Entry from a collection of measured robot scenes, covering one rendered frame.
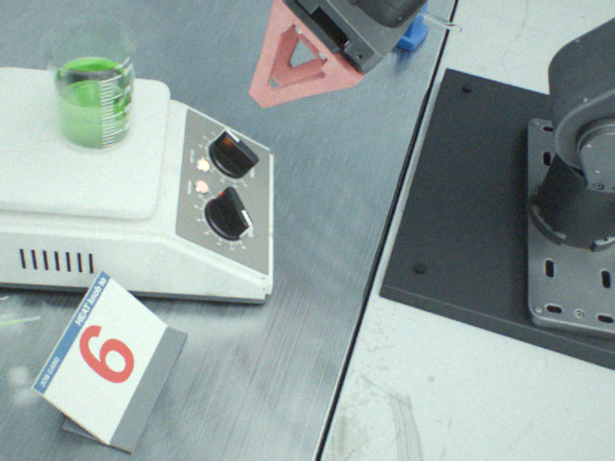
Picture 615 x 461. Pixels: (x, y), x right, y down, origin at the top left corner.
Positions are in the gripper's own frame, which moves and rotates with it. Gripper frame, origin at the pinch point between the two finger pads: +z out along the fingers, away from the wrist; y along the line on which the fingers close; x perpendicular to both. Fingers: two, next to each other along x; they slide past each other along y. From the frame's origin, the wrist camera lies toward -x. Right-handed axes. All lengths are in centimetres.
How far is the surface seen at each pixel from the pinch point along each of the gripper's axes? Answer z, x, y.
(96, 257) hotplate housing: 11.5, -0.1, 11.1
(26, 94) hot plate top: 10.9, -10.7, 5.5
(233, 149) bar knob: 6.0, 1.3, 0.2
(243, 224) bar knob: 5.6, 5.0, 5.7
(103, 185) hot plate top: 7.8, -2.9, 9.8
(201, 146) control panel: 7.3, -0.3, 0.8
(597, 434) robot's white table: -1.6, 30.7, 4.4
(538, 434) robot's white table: 0.4, 27.7, 6.1
